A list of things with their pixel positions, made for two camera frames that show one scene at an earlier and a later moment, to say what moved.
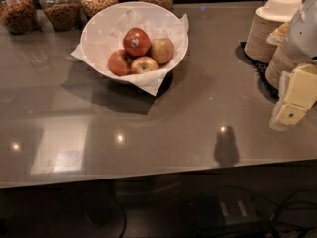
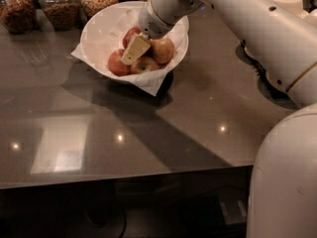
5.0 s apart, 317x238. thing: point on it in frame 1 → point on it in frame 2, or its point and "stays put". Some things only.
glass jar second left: [61, 6] stays put
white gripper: [304, 34] → [153, 22]
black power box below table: [219, 209] stays put
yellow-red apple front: [143, 64] stays put
